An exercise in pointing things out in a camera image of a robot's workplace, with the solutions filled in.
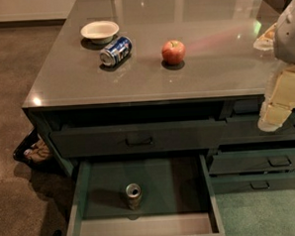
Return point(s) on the bottom right drawer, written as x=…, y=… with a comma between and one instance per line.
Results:
x=278, y=181

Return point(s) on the white paper bowl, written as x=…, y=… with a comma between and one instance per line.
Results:
x=100, y=32

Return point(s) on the closed top left drawer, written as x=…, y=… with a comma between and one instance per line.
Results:
x=138, y=138

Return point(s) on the middle right drawer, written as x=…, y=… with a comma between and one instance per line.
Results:
x=230, y=163

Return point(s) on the blue soda can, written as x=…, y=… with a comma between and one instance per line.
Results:
x=116, y=51

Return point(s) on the top right drawer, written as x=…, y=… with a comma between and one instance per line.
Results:
x=243, y=129

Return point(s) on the red apple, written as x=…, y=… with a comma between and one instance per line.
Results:
x=173, y=52

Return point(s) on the open middle drawer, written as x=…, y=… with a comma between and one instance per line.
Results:
x=177, y=199

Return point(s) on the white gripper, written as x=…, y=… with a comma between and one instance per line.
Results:
x=289, y=38

